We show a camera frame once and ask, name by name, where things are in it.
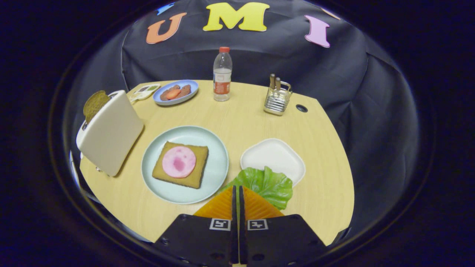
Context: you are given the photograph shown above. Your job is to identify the white divided seasoning tray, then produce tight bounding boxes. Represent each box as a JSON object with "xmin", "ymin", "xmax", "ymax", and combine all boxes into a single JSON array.
[{"xmin": 129, "ymin": 83, "xmax": 161, "ymax": 103}]

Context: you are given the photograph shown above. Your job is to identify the white toaster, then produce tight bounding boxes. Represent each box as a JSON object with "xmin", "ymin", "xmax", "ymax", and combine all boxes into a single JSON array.
[{"xmin": 76, "ymin": 90, "xmax": 144, "ymax": 177}]

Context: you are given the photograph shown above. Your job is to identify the green lettuce leaf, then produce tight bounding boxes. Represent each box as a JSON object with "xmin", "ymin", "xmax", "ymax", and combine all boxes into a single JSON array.
[{"xmin": 219, "ymin": 166, "xmax": 294, "ymax": 210}]

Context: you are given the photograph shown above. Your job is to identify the pink ham slice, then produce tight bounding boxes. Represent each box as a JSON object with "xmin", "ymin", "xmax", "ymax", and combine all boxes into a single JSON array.
[{"xmin": 162, "ymin": 146, "xmax": 196, "ymax": 179}]

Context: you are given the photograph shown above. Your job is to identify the white square plate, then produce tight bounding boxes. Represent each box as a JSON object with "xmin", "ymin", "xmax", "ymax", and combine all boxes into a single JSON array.
[{"xmin": 240, "ymin": 138, "xmax": 306, "ymax": 187}]

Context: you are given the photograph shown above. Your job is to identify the clear plastic bottle red cap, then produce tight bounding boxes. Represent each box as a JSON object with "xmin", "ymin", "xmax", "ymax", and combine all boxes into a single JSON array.
[{"xmin": 213, "ymin": 47, "xmax": 233, "ymax": 102}]

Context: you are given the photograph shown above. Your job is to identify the blue round plate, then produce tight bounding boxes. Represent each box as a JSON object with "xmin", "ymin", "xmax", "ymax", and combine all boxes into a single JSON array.
[{"xmin": 153, "ymin": 80, "xmax": 199, "ymax": 106}]

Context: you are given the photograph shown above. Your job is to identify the brown toast slice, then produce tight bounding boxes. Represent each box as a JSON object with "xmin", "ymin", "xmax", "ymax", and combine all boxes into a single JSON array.
[
  {"xmin": 152, "ymin": 141, "xmax": 209, "ymax": 189},
  {"xmin": 83, "ymin": 90, "xmax": 111, "ymax": 124}
]

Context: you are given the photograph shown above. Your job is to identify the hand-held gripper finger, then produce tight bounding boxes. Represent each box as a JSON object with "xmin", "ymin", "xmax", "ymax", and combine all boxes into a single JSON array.
[
  {"xmin": 239, "ymin": 185, "xmax": 329, "ymax": 267},
  {"xmin": 152, "ymin": 185, "xmax": 239, "ymax": 267}
]

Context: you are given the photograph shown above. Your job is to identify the metal wire utensil basket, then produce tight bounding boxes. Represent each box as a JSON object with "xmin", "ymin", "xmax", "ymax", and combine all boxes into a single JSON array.
[{"xmin": 264, "ymin": 81, "xmax": 293, "ymax": 116}]

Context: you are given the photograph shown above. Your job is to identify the pale green round plate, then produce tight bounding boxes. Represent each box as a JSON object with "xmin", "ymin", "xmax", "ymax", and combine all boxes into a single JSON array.
[{"xmin": 141, "ymin": 125, "xmax": 229, "ymax": 205}]

